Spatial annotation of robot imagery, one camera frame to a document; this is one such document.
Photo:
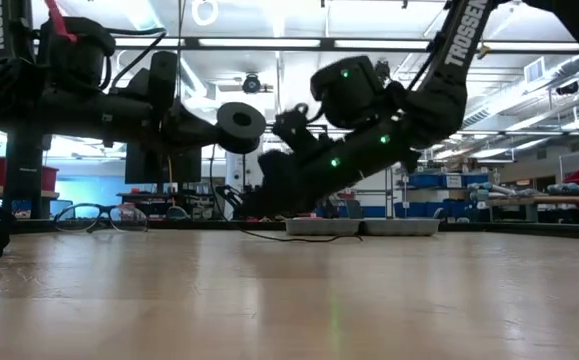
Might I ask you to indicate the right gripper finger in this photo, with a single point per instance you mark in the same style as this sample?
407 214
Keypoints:
279 185

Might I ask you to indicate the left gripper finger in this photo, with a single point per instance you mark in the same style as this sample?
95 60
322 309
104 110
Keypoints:
163 80

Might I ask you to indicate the black background robot arm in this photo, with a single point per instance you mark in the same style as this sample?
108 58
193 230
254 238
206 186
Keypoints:
229 192

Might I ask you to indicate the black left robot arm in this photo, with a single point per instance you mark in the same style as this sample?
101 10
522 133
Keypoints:
4 90

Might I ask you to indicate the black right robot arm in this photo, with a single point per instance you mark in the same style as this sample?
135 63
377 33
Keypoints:
439 110

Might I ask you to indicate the black computer monitor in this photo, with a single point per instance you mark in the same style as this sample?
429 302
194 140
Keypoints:
139 167

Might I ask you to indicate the blue storage bin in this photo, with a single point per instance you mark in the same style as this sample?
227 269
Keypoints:
424 180

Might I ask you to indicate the wooden top workbench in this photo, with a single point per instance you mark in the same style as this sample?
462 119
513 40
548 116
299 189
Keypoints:
544 201

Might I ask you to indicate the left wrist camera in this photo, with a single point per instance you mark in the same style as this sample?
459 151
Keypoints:
131 82

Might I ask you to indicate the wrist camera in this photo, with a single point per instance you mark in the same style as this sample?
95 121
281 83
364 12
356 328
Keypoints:
294 127
131 82

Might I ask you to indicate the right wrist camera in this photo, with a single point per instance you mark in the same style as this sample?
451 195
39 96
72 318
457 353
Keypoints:
294 127

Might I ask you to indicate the black overhead camera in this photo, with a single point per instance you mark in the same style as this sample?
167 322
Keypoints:
251 84

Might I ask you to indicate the black frame eyeglasses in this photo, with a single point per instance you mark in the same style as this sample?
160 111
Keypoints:
76 219

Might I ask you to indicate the black overhead frame beam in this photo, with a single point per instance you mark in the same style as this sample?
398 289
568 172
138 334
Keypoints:
326 44

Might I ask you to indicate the black upright post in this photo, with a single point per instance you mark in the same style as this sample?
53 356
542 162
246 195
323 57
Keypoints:
24 175

